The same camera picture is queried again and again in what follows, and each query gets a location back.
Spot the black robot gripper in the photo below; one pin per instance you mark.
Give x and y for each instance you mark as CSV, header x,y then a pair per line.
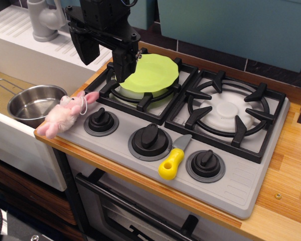
x,y
104,23

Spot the light green plastic plate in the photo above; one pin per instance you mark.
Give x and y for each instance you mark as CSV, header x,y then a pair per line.
x,y
153,73

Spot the black left burner grate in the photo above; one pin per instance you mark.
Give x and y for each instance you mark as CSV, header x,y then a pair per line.
x,y
153,107

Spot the black burner grate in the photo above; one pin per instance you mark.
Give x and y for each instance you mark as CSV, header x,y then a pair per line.
x,y
237,117
153,107

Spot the black left stove knob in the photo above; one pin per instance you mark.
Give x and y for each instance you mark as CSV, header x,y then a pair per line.
x,y
101,123

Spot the black stove knob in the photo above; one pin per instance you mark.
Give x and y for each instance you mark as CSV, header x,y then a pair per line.
x,y
150,143
101,123
205,166

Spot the grey toy faucet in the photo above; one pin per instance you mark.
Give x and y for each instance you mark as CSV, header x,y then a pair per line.
x,y
46,22

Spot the pink plush bunny toy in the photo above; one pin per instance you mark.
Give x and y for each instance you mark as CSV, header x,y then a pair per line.
x,y
64,115

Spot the white toy sink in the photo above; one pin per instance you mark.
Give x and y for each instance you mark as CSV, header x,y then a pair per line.
x,y
25,61

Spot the stainless steel pot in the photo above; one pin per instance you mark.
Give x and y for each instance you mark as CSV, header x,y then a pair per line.
x,y
30,106

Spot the black middle stove knob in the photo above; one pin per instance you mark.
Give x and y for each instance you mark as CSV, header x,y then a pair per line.
x,y
150,143

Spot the black right burner grate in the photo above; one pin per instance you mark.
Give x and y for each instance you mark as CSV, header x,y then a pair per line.
x,y
237,117

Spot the grey toy stove top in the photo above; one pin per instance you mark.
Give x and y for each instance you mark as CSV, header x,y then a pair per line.
x,y
235,193

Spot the black right stove knob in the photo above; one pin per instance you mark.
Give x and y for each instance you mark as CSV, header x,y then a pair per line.
x,y
205,166

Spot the toy oven door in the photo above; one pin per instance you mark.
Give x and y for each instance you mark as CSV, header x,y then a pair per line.
x,y
122,211

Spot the black oven door handle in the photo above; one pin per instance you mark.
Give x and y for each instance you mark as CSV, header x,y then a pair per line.
x,y
93,184

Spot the yellow handled toy knife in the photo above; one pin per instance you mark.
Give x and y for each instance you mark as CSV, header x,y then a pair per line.
x,y
169,167

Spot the teal wall cabinet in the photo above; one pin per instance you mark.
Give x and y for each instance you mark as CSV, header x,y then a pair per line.
x,y
265,31

